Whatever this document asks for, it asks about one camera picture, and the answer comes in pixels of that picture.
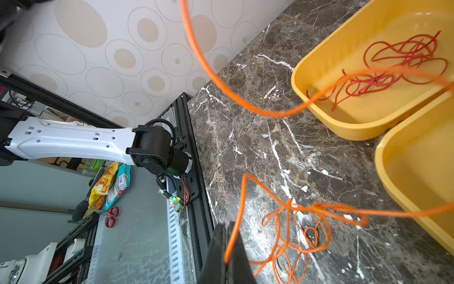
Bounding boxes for red cable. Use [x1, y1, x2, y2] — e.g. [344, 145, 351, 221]
[306, 30, 449, 112]

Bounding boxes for left yellow plastic tray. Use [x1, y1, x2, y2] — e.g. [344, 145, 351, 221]
[291, 1, 454, 141]

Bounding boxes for red handled scissors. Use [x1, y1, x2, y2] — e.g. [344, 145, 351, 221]
[105, 206, 119, 228]

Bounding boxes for colourful snack bags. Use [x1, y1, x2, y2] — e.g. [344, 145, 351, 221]
[83, 162, 131, 218]

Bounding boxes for yellow plastic tray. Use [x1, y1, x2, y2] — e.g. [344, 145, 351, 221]
[291, 1, 454, 141]
[374, 91, 454, 256]

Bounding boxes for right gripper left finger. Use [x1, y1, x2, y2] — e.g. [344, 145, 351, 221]
[198, 224, 227, 284]

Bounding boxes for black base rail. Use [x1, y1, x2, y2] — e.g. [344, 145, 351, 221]
[160, 92, 214, 282]

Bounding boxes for middle yellow plastic tray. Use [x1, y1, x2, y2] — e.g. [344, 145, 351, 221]
[374, 91, 454, 256]

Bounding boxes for orange cable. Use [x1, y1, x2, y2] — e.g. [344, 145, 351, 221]
[179, 0, 454, 284]

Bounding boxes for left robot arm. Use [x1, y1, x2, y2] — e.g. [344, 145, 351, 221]
[1, 102, 193, 176]

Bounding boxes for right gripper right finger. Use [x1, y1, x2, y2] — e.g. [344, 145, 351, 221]
[227, 233, 257, 284]

